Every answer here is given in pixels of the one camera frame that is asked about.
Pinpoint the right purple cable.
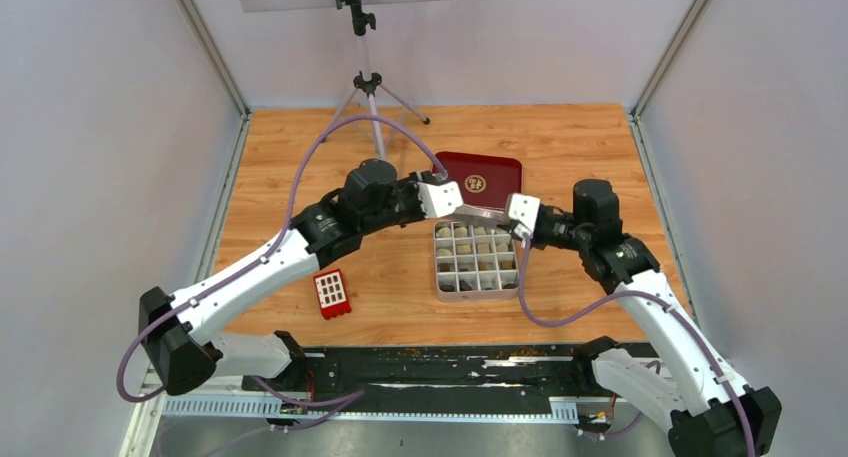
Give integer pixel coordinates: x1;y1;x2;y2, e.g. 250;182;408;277
516;238;758;457

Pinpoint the purple cable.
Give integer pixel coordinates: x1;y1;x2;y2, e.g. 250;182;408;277
116;114;448;404
516;238;758;457

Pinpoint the silver compartment tin box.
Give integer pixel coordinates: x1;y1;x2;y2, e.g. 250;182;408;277
433;221;520;303

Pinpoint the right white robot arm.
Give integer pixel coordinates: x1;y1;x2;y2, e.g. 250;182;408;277
508;179;782;456

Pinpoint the red lacquer tray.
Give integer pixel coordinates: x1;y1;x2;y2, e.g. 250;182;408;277
436;151;524;210

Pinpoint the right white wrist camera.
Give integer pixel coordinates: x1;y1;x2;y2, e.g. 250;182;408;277
505;193;541;241

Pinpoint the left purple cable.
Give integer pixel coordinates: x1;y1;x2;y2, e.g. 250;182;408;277
116;114;448;404

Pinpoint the grey tripod stand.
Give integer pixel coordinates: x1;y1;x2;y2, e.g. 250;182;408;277
330;0;431;125

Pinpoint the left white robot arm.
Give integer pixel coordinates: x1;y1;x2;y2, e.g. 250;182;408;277
138;159;443;396

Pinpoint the red small box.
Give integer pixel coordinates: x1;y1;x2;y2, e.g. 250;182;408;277
313;269;352;320

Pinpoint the silver tin lid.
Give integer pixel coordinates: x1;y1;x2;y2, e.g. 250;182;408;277
451;204;526;233

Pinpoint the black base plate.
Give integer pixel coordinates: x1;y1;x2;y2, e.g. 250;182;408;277
267;344;614;416

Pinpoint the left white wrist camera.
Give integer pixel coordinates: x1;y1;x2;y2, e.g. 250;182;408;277
418;181;464;219

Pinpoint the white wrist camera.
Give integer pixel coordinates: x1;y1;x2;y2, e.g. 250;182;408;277
505;193;541;241
418;181;464;219

